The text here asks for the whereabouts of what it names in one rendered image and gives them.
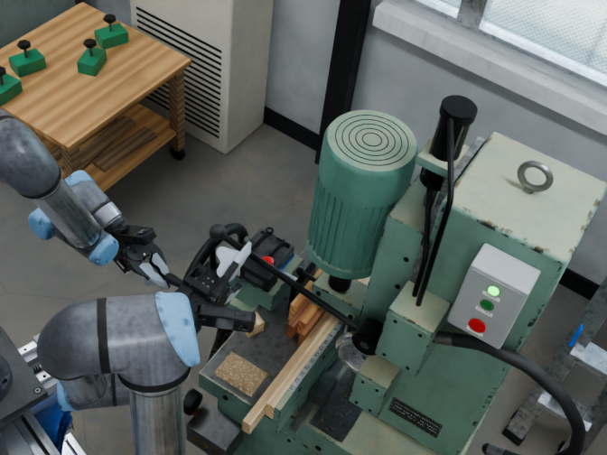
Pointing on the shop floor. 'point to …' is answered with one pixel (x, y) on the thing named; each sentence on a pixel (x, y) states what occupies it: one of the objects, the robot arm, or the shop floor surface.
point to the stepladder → (583, 336)
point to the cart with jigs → (94, 92)
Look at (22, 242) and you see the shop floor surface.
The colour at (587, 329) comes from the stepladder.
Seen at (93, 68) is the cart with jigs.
